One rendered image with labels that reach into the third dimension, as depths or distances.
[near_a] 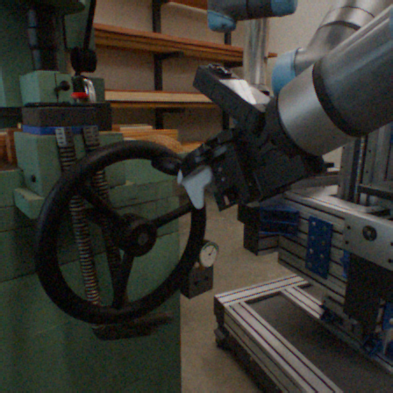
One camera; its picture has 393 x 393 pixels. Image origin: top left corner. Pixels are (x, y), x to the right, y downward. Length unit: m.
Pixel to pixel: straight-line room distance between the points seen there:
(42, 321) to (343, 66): 0.65
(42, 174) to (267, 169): 0.33
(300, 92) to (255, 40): 0.96
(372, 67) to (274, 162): 0.12
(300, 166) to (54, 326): 0.58
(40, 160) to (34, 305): 0.30
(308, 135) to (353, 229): 0.54
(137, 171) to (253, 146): 0.39
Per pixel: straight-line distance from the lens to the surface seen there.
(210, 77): 0.39
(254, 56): 1.25
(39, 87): 0.76
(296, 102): 0.30
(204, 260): 0.81
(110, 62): 3.43
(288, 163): 0.33
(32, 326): 0.73
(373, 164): 1.08
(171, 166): 0.46
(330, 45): 0.43
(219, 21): 0.94
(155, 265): 0.81
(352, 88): 0.28
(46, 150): 0.54
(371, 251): 0.81
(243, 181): 0.35
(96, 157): 0.47
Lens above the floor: 1.00
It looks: 15 degrees down
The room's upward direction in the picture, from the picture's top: straight up
